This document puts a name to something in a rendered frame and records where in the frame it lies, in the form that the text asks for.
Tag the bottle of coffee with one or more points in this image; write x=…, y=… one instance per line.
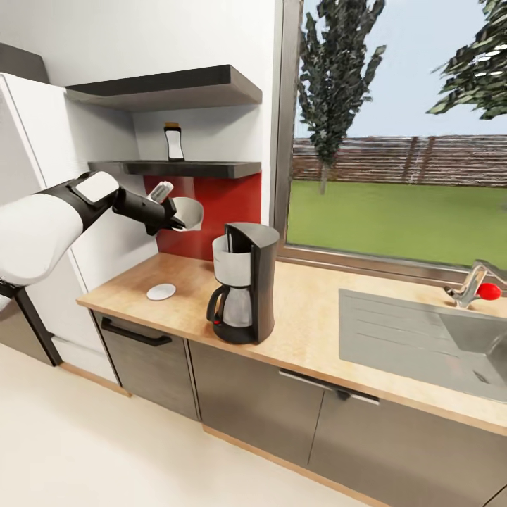
x=173, y=134

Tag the paper coffee filter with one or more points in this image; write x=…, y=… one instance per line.
x=190, y=212

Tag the fridge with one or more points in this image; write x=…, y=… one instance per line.
x=45, y=140

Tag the saucer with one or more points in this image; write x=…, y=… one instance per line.
x=161, y=292

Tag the drop in sink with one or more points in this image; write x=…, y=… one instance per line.
x=449, y=348

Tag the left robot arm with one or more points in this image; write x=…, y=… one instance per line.
x=37, y=230

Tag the fixed window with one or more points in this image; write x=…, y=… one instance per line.
x=388, y=140

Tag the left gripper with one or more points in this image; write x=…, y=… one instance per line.
x=157, y=216

